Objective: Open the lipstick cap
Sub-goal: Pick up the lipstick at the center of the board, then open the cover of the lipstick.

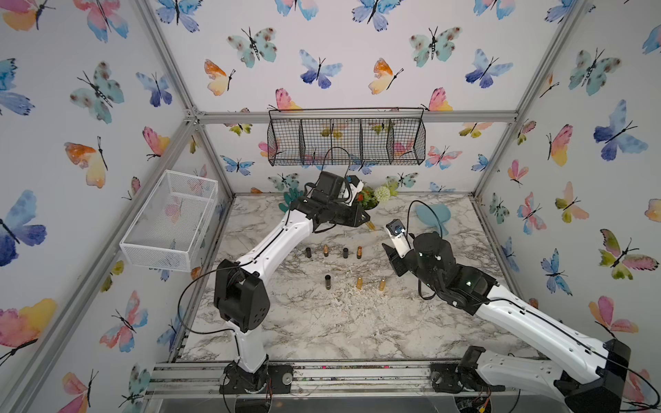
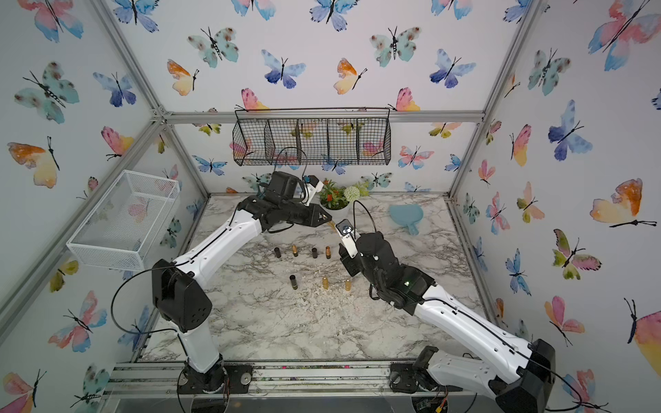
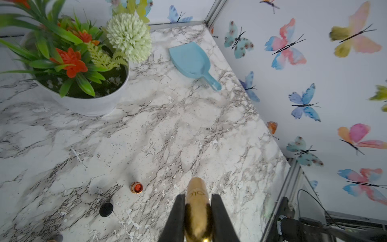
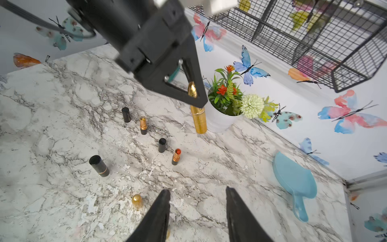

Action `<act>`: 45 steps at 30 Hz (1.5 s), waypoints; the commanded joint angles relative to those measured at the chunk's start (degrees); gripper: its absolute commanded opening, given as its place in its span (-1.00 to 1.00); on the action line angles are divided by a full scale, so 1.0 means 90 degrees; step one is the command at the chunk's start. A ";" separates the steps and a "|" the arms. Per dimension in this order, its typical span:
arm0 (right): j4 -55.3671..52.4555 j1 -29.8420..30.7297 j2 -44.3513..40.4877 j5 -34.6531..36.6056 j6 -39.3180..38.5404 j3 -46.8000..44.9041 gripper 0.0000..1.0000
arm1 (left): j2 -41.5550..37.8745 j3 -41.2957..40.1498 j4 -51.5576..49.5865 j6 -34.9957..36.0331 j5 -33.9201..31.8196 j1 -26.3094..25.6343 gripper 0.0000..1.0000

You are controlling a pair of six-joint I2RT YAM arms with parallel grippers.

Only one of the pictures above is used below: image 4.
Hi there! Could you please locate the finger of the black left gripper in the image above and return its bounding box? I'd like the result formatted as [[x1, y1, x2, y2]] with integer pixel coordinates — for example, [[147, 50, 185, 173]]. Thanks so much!
[[143, 35, 208, 108]]

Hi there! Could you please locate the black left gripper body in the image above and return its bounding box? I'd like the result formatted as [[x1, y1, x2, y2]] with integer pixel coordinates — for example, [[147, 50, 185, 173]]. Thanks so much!
[[116, 1, 189, 82]]

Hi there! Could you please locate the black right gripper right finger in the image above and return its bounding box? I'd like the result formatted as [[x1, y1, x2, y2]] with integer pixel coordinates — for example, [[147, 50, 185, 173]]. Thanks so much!
[[226, 187, 273, 242]]

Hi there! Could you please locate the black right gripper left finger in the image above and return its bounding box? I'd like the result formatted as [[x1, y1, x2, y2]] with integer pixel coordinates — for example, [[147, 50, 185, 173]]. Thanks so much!
[[126, 189, 170, 242]]

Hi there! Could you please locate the gold lipstick tube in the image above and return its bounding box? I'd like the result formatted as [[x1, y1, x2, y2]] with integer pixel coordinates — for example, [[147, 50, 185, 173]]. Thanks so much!
[[187, 82, 207, 134]]

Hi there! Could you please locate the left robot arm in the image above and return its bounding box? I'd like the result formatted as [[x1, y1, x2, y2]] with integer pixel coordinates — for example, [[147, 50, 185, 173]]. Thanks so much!
[[69, 1, 208, 108]]

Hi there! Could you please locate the small gold lipstick cap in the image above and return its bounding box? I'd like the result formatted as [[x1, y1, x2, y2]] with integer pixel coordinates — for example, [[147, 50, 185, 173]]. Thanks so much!
[[132, 194, 143, 210]]

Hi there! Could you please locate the red lipstick gold base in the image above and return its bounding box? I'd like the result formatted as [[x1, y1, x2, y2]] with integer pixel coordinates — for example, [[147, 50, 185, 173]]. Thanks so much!
[[171, 149, 181, 165]]

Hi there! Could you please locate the black lipstick cap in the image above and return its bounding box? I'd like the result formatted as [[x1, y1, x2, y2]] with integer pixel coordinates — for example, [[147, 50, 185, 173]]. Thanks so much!
[[122, 107, 132, 123], [158, 138, 167, 153]]

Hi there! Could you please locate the gold lipstick base open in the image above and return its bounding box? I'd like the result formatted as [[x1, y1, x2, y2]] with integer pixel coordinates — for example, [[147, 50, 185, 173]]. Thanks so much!
[[140, 116, 148, 135]]

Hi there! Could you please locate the black lipstick tube lessxcoco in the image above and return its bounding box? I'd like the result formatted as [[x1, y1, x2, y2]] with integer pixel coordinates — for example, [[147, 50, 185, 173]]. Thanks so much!
[[89, 155, 109, 177]]

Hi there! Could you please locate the artificial flower plant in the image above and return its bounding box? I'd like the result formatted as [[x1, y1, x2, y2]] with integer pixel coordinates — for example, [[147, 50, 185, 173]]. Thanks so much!
[[205, 65, 279, 122]]

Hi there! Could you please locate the white flower pot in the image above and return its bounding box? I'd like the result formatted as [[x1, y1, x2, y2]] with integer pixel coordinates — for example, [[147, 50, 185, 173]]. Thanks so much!
[[205, 101, 242, 133]]

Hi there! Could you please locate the light blue handled dish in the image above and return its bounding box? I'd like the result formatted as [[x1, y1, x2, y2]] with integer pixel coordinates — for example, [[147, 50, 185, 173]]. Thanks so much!
[[273, 152, 317, 222]]

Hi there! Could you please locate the black wire wall basket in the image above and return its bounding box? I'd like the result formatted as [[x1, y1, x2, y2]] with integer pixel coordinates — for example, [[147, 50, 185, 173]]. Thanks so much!
[[187, 0, 387, 93]]

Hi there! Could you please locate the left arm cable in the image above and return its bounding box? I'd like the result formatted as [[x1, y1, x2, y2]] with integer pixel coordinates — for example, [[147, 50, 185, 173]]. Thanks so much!
[[0, 0, 97, 40]]

